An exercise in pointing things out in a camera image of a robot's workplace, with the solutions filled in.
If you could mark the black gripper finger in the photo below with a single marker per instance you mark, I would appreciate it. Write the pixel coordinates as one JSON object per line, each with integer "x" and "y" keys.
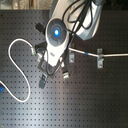
{"x": 42, "y": 81}

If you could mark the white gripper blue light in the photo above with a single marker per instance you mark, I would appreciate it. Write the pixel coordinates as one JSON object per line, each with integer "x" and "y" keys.
{"x": 53, "y": 49}

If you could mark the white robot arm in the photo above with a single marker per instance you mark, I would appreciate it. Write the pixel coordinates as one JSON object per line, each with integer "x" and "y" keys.
{"x": 67, "y": 18}

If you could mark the blue connector at edge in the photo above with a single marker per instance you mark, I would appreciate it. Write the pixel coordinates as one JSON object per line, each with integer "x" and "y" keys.
{"x": 1, "y": 89}

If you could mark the metal cable clip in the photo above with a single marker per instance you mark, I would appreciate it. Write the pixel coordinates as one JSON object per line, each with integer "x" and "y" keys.
{"x": 100, "y": 58}

